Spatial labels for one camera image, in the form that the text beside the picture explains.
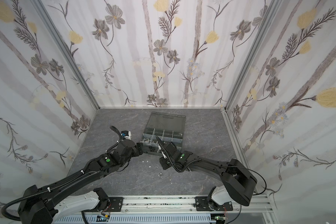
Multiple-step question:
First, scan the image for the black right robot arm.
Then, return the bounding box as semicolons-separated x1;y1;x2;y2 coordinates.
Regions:
155;136;267;211

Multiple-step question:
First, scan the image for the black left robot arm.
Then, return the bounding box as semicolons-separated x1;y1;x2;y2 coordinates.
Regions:
1;131;143;224

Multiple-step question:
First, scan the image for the clear plastic organizer box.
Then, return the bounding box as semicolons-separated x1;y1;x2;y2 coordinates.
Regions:
141;112;186;155

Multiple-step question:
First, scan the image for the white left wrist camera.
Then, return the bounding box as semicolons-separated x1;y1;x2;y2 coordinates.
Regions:
121;131;132;140

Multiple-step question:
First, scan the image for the white slotted cable duct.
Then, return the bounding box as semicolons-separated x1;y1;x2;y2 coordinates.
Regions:
55;213;216;224

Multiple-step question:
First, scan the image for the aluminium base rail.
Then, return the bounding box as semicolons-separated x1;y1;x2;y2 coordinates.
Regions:
68;195;277;224

